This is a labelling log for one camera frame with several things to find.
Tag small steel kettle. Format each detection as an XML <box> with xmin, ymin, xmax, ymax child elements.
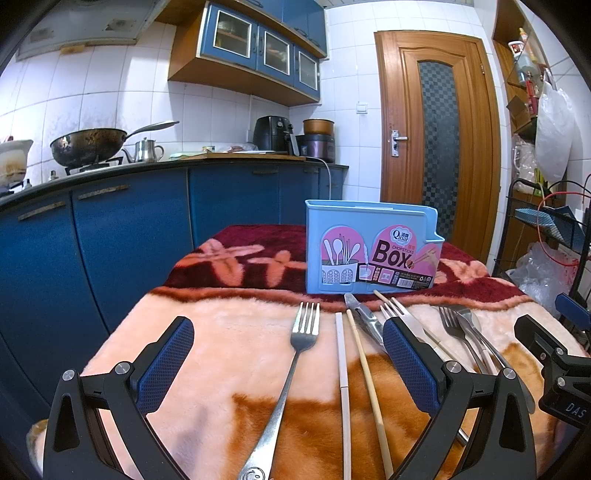
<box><xmin>122</xmin><ymin>138</ymin><xmax>165</xmax><ymax>163</ymax></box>

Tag wooden door with glass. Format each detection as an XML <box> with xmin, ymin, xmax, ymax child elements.
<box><xmin>375</xmin><ymin>31</ymin><xmax>501</xmax><ymax>261</ymax></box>

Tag blue lower kitchen cabinets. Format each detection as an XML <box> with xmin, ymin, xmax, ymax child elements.
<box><xmin>1</xmin><ymin>160</ymin><xmax>346</xmax><ymax>419</ymax></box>

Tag white chopstick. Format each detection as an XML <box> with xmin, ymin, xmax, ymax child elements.
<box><xmin>335</xmin><ymin>313</ymin><xmax>352</xmax><ymax>480</ymax></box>

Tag light blue chopsticks box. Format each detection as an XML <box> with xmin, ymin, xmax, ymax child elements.
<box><xmin>305</xmin><ymin>200</ymin><xmax>444</xmax><ymax>295</ymax></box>

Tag red wire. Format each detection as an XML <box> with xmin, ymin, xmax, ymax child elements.
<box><xmin>535</xmin><ymin>174</ymin><xmax>591</xmax><ymax>269</ymax></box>

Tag silver door handle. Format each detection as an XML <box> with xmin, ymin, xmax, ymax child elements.
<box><xmin>391</xmin><ymin>130</ymin><xmax>409</xmax><ymax>157</ymax></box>

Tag grey spoon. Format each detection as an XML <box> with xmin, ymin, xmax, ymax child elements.
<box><xmin>450</xmin><ymin>303</ymin><xmax>537</xmax><ymax>414</ymax></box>

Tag wooden shelf with items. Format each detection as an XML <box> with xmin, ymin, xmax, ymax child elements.
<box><xmin>492</xmin><ymin>0</ymin><xmax>549</xmax><ymax>143</ymax></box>

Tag steel table knife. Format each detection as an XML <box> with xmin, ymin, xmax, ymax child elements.
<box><xmin>344</xmin><ymin>293</ymin><xmax>386</xmax><ymax>351</ymax></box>

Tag white plastic bag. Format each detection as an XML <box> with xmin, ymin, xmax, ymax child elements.
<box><xmin>535</xmin><ymin>81</ymin><xmax>575</xmax><ymax>183</ymax></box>

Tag blue wall cabinet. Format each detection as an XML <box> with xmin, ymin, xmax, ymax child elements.
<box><xmin>156</xmin><ymin>1</ymin><xmax>328</xmax><ymax>106</ymax></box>

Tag white pot on stove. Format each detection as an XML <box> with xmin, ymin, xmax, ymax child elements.
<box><xmin>0</xmin><ymin>140</ymin><xmax>33</xmax><ymax>189</ymax></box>

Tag black air fryer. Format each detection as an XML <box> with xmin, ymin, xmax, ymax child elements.
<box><xmin>252</xmin><ymin>115</ymin><xmax>300</xmax><ymax>156</ymax></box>

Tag black wire rack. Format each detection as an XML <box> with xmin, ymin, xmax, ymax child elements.
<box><xmin>493</xmin><ymin>178</ymin><xmax>590</xmax><ymax>306</ymax></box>

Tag beige plastic fork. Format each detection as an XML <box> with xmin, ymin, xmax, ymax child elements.
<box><xmin>374</xmin><ymin>290</ymin><xmax>456</xmax><ymax>417</ymax></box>

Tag red pink floral blanket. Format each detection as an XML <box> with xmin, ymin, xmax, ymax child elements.
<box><xmin>27</xmin><ymin>224</ymin><xmax>588</xmax><ymax>480</ymax></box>

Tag white power cable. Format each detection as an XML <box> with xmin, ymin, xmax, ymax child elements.
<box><xmin>301</xmin><ymin>155</ymin><xmax>334</xmax><ymax>202</ymax></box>

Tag steel fork plain handle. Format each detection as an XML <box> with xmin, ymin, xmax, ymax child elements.
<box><xmin>438</xmin><ymin>305</ymin><xmax>493</xmax><ymax>374</ymax></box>

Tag steel fork ornate handle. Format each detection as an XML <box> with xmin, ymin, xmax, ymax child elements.
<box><xmin>238</xmin><ymin>302</ymin><xmax>321</xmax><ymax>479</ymax></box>

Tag clear plastic bag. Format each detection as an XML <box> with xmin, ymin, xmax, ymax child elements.
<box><xmin>507</xmin><ymin>242</ymin><xmax>577</xmax><ymax>318</ymax></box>

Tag bamboo chopstick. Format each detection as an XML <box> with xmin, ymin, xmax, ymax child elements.
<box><xmin>374</xmin><ymin>290</ymin><xmax>456</xmax><ymax>360</ymax></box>
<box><xmin>346</xmin><ymin>309</ymin><xmax>394</xmax><ymax>479</ymax></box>

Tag black wok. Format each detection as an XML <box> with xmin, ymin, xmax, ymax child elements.
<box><xmin>50</xmin><ymin>121</ymin><xmax>178</xmax><ymax>169</ymax></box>

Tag range hood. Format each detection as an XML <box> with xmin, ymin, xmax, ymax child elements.
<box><xmin>15</xmin><ymin>0</ymin><xmax>168</xmax><ymax>61</ymax></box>

